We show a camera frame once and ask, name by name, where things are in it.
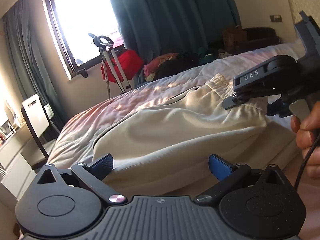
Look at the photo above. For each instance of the black chair white seat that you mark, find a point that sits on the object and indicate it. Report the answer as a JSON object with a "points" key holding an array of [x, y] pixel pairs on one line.
{"points": [[38, 122]]}

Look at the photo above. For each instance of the pastel bed duvet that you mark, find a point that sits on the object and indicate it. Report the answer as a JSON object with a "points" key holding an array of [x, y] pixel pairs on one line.
{"points": [[75, 142]]}

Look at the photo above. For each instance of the white drawer dresser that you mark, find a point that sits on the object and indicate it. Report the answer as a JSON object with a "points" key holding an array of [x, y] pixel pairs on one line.
{"points": [[16, 171]]}

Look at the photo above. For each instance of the white quilted headboard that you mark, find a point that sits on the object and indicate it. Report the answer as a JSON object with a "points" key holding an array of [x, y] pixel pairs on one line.
{"points": [[310, 7]]}

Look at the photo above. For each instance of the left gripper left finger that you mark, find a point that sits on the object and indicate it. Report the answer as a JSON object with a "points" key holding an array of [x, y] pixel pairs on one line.
{"points": [[90, 176]]}

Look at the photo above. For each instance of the window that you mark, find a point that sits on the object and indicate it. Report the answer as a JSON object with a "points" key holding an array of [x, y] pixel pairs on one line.
{"points": [[73, 22]]}

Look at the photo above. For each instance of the right hand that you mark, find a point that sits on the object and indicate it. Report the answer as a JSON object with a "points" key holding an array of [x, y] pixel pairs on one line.
{"points": [[305, 139]]}

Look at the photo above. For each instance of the pile of clothes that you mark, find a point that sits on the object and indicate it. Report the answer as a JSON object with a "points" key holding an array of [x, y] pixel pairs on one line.
{"points": [[173, 63]]}

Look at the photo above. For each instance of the dark armchair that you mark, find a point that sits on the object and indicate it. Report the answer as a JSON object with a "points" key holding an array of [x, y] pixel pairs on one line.
{"points": [[258, 37]]}

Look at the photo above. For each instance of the teal curtain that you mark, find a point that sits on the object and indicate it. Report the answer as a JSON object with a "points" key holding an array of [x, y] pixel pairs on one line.
{"points": [[157, 27]]}

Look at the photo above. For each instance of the white metal stand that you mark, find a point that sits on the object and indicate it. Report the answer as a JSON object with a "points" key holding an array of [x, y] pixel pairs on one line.
{"points": [[111, 62]]}

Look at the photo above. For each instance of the wall switch plate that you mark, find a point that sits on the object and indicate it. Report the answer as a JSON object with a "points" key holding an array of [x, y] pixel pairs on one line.
{"points": [[276, 18]]}

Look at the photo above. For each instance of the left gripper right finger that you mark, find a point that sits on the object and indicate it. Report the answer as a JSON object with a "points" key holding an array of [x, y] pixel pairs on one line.
{"points": [[228, 175]]}

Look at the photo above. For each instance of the red bag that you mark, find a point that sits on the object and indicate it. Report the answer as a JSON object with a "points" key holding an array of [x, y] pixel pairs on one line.
{"points": [[130, 62]]}

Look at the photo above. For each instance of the brown paper bag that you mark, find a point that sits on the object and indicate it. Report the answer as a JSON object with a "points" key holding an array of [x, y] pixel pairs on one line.
{"points": [[233, 37]]}

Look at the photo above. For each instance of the white sweatpants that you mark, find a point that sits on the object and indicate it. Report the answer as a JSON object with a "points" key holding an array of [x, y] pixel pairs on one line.
{"points": [[165, 149]]}

